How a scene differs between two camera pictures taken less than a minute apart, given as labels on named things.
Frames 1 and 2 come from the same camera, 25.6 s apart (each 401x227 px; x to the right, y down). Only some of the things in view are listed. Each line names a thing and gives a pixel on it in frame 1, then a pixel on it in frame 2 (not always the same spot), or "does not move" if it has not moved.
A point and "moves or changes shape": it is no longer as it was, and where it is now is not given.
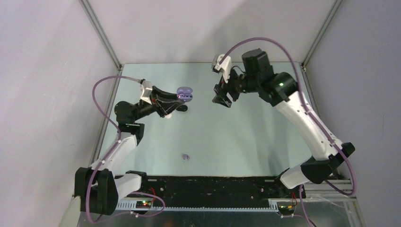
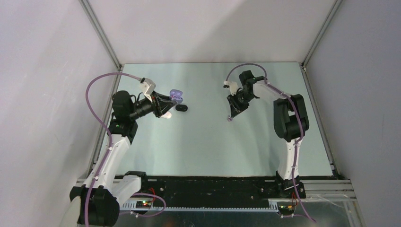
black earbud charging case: [182, 108] does not move
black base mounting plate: [184, 188] does not move
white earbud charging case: [168, 116] does not move
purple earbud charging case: [185, 93] moves or changes shape
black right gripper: [222, 86] to [235, 106]
